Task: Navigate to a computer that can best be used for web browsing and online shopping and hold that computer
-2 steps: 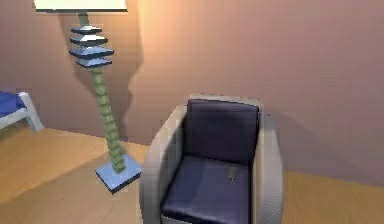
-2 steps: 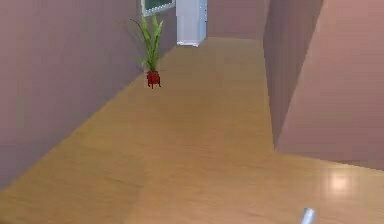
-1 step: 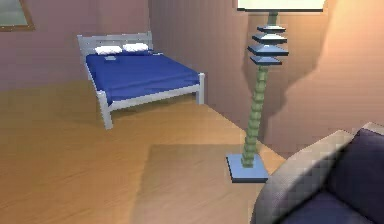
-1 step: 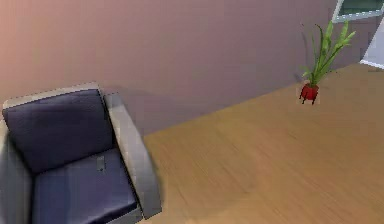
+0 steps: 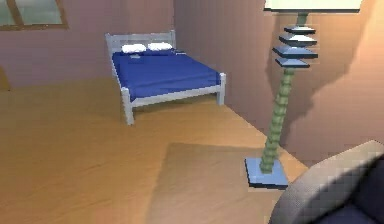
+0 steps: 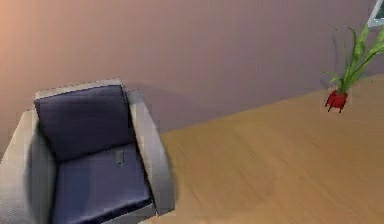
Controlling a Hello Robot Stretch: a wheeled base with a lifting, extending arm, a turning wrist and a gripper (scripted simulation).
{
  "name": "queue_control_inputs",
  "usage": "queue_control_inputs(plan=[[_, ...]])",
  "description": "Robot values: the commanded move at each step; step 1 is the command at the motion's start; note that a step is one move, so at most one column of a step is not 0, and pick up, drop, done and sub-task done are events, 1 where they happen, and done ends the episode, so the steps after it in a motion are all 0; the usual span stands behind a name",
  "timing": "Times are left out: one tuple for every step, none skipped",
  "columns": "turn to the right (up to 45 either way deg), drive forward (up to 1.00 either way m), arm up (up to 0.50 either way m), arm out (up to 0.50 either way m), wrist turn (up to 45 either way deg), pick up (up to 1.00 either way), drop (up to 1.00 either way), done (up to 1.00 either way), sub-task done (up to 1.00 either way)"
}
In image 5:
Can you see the white bed with blue cover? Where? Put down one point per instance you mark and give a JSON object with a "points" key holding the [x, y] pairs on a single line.
{"points": [[160, 71]]}

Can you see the small dark flat object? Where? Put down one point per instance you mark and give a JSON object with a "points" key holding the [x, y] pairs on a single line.
{"points": [[180, 51]]}

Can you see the white pillow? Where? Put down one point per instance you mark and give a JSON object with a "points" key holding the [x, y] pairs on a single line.
{"points": [[133, 48], [159, 46]]}

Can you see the small grey flat object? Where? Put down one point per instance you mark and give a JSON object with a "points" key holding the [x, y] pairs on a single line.
{"points": [[135, 56]]}

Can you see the green floor lamp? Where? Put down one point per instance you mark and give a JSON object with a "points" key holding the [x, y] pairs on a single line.
{"points": [[279, 110]]}

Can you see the grey armchair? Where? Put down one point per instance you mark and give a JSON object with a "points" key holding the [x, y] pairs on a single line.
{"points": [[328, 186]]}

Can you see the brown framed window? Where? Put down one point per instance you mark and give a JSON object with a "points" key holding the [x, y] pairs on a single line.
{"points": [[30, 13]]}

